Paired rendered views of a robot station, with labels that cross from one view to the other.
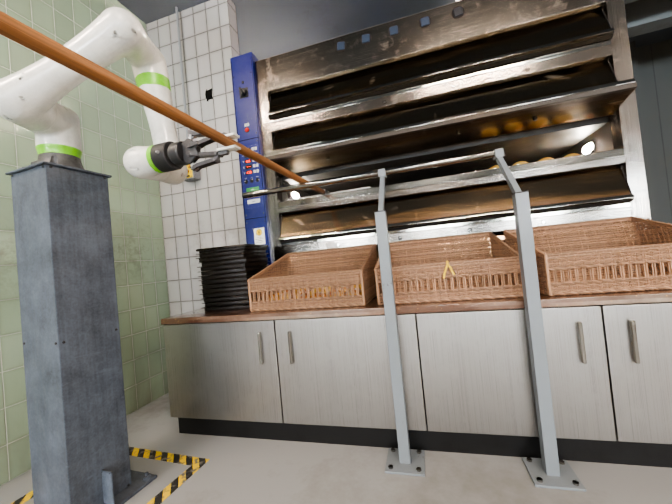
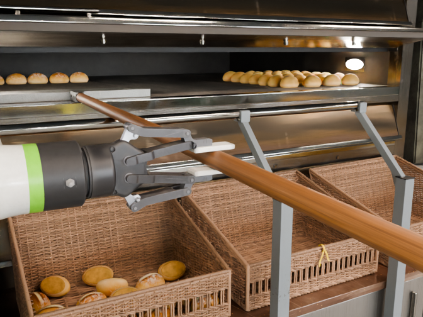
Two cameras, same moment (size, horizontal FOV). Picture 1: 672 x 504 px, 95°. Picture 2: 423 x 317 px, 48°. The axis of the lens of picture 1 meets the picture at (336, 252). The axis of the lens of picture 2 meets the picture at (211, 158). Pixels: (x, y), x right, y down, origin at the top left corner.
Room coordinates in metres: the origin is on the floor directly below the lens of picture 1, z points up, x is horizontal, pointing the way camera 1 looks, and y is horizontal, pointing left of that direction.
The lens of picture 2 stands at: (0.42, 0.81, 1.35)
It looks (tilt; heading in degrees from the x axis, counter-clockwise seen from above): 13 degrees down; 316
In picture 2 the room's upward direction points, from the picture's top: straight up
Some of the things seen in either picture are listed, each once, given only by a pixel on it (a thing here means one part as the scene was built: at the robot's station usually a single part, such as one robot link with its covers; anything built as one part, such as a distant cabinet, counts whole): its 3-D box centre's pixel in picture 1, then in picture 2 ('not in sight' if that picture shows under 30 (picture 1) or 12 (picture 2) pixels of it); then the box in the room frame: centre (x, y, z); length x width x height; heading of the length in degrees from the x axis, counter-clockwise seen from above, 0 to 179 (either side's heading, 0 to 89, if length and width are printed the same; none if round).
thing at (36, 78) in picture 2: not in sight; (37, 78); (2.81, -0.24, 1.21); 0.10 x 0.07 x 0.05; 77
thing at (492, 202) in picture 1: (429, 208); (235, 135); (1.69, -0.53, 1.02); 1.79 x 0.11 x 0.19; 74
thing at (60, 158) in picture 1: (51, 168); not in sight; (1.15, 1.04, 1.23); 0.26 x 0.15 x 0.06; 71
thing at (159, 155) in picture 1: (170, 157); (61, 174); (1.02, 0.52, 1.18); 0.12 x 0.06 x 0.09; 164
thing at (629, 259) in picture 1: (596, 250); (394, 202); (1.27, -1.07, 0.72); 0.56 x 0.49 x 0.28; 76
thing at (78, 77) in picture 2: not in sight; (78, 77); (2.76, -0.45, 1.21); 0.10 x 0.07 x 0.05; 71
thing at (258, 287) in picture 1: (319, 274); (114, 261); (1.59, 0.10, 0.72); 0.56 x 0.49 x 0.28; 74
